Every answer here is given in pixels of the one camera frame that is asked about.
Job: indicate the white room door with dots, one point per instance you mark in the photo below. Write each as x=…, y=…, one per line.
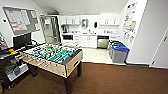
x=160, y=50

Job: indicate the wall posters strip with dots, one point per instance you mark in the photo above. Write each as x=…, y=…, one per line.
x=130, y=18

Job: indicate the white kitchen counter cabinets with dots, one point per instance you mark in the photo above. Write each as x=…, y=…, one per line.
x=88, y=41

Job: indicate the black coffee machine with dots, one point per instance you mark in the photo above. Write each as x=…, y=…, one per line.
x=64, y=29

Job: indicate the wall notice board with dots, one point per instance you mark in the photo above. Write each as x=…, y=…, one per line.
x=21, y=20

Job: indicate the black monitor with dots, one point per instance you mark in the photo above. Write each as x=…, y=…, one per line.
x=21, y=40

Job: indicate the black microwave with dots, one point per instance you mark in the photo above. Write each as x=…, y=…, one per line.
x=67, y=37

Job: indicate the steel refrigerator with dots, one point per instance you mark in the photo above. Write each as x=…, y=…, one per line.
x=50, y=29

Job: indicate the blue lidded bin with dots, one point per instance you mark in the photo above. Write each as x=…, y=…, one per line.
x=120, y=53

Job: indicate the green lidded bin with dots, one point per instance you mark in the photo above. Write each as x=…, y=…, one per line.
x=113, y=45

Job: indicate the wall paper towel dispenser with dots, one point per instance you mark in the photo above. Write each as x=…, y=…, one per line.
x=85, y=23

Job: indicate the steel dishwasher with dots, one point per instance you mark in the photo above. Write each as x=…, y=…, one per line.
x=103, y=42

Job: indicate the white upper cabinet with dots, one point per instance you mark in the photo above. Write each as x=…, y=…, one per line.
x=70, y=20
x=109, y=20

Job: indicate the foosball table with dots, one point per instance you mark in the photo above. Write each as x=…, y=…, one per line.
x=50, y=55

